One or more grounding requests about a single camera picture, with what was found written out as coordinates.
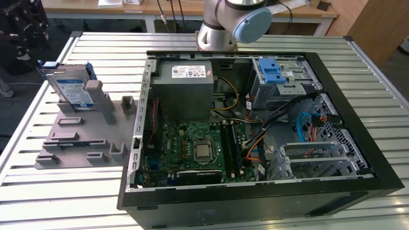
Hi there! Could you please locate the orange black power wire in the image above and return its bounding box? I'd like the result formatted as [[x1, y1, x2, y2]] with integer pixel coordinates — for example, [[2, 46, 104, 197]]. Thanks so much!
[[309, 114, 345, 145]]

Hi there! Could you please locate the hard disk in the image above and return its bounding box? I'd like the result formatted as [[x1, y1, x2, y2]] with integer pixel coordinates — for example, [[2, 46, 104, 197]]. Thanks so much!
[[36, 60, 99, 111]]

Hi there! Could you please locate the metal disk bay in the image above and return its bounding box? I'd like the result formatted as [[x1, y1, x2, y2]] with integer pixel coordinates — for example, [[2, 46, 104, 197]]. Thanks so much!
[[273, 141, 363, 181]]

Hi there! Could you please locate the green motherboard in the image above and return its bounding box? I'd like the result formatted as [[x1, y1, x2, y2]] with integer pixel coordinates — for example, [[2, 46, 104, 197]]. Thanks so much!
[[159, 121, 257, 186]]

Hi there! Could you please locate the grey power supply unit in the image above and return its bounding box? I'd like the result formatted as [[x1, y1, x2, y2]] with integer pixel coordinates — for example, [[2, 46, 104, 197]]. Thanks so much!
[[151, 59, 216, 123]]

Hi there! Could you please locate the silver CPU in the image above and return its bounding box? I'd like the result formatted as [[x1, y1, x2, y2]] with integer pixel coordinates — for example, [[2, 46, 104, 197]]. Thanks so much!
[[195, 143, 212, 159]]

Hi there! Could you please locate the black RAM slot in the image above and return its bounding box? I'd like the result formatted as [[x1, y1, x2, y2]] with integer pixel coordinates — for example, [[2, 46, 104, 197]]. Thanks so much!
[[220, 122, 232, 178], [225, 122, 236, 178]]

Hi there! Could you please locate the CPU socket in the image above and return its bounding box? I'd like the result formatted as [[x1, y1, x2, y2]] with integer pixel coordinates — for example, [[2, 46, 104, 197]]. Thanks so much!
[[191, 138, 216, 166]]

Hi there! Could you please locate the black graphics card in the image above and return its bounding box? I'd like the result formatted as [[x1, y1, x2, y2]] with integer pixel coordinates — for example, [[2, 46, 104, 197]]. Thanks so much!
[[175, 169, 223, 185]]

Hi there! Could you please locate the metal drive cage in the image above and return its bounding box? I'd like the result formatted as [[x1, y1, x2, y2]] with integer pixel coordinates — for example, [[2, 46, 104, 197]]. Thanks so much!
[[251, 57, 323, 111]]

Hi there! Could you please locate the grey parts rack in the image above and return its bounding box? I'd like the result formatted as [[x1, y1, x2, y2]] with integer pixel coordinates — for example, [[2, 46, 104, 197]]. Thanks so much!
[[34, 80, 142, 170]]

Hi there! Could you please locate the black PC case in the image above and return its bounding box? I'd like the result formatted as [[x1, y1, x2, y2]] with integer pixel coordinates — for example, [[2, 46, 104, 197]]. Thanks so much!
[[116, 50, 405, 230]]

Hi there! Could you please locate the wooden desk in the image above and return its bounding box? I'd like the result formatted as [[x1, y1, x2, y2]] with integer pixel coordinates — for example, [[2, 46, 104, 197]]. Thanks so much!
[[42, 0, 341, 34]]

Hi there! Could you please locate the wooden cabinet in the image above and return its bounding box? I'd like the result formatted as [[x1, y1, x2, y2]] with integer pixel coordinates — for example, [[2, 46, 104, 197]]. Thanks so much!
[[325, 0, 409, 70]]

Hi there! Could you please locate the person in patterned black clothes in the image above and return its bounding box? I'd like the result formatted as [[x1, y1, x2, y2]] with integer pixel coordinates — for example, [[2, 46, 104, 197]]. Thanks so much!
[[0, 0, 51, 75]]

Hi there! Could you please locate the yellow wire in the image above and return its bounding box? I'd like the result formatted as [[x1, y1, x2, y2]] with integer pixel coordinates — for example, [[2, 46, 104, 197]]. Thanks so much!
[[212, 76, 240, 112]]

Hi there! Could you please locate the red black twisted wire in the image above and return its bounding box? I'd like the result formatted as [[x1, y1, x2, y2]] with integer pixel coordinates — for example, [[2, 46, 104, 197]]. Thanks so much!
[[146, 98, 160, 150]]

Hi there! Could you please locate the black sleeved wire bundle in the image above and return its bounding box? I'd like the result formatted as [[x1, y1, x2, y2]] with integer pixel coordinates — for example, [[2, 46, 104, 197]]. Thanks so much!
[[241, 94, 320, 154]]

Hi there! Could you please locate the orange wire bundle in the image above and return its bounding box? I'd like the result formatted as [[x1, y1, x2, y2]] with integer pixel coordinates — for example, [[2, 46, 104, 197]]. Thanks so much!
[[245, 141, 267, 164]]

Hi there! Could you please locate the blue plastic drive bracket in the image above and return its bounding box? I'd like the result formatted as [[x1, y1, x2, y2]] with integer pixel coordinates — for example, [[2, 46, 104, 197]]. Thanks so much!
[[259, 58, 284, 84]]

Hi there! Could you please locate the blue data wire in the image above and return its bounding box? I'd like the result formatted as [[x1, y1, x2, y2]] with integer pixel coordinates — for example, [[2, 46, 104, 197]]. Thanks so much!
[[297, 112, 313, 147]]

